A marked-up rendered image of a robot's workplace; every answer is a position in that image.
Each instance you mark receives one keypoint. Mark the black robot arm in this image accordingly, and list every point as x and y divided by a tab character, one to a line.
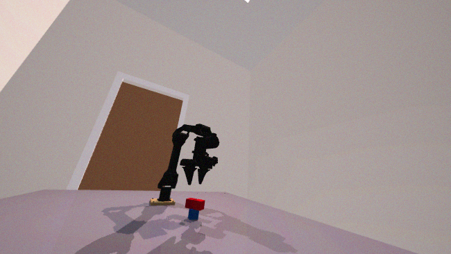
208	141

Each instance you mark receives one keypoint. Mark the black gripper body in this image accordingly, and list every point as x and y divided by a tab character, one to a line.
196	159

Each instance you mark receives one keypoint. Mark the blue cube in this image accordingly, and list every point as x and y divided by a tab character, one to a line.
193	214

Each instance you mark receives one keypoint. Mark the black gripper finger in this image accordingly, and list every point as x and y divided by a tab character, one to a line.
201	174
189	172

